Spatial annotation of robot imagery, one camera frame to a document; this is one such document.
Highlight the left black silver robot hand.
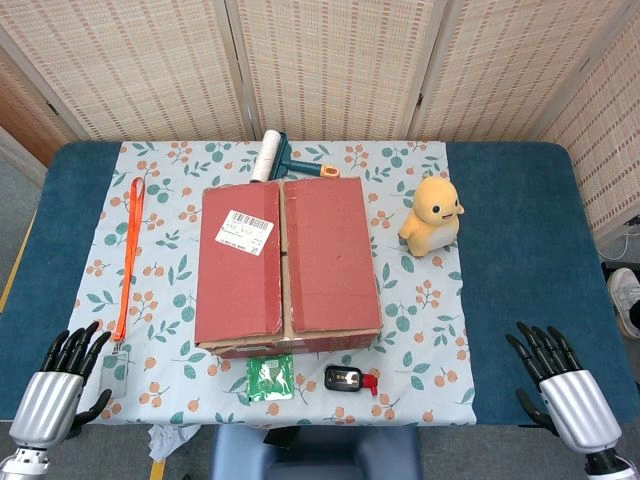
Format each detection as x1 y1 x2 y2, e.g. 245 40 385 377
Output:
8 321 113 450

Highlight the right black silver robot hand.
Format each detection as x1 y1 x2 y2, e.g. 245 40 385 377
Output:
505 322 624 456

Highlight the red cardboard shipping box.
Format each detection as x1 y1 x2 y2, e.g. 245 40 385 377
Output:
193 174 385 360

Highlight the white sneaker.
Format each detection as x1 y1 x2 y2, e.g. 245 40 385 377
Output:
607 267 640 341

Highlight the crumpled white cloth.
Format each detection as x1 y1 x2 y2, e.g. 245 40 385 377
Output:
147 424 201 461

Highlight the floral pattern tablecloth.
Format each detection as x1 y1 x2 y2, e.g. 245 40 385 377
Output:
69 139 476 429

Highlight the green foil sachet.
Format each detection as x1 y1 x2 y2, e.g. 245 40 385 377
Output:
246 355 296 402

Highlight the black ink bottle red cap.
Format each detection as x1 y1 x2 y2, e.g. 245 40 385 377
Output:
323 364 379 396

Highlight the yellow plush duck toy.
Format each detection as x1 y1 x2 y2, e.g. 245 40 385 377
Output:
398 174 466 259

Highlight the teal lint roller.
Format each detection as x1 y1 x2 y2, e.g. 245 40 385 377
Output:
249 129 341 184

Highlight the woven rattan folding screen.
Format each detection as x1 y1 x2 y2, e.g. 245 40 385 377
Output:
0 0 640 241

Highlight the orange lanyard with badge holder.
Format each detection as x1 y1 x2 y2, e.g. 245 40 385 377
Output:
98 177 147 399

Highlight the thin white cable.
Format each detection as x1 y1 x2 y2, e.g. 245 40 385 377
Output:
602 234 640 261

